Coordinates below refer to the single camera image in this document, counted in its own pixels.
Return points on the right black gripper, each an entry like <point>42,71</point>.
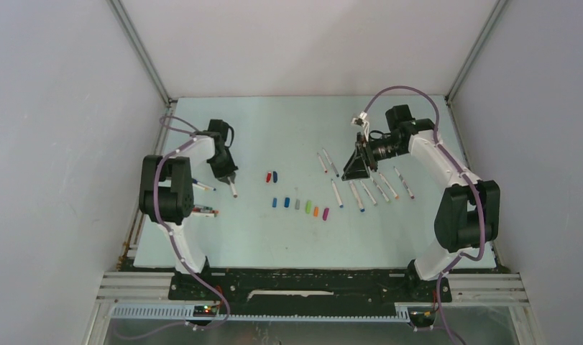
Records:
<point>359,167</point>

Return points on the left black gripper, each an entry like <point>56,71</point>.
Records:
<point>229,171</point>

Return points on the orange cap marker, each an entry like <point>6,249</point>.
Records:
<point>389,186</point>

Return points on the brown cap marker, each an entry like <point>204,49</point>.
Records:
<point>232,187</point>

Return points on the red cap marker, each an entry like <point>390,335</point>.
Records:
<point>322,163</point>

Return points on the green cap marker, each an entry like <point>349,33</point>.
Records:
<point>380,190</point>

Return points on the light blue marker body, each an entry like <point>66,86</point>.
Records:
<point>337,194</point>

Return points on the purple cap marker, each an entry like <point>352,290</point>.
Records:
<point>404,183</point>

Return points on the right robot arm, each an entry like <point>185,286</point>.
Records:
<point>468,213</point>

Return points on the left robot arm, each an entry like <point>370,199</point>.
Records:
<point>166,192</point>

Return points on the yellow black marker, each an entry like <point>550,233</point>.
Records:
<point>203,186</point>

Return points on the green red marker cluster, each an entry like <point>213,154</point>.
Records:
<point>204,212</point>

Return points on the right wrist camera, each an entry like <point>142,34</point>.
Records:
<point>362,120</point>

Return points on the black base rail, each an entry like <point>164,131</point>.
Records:
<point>309,292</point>

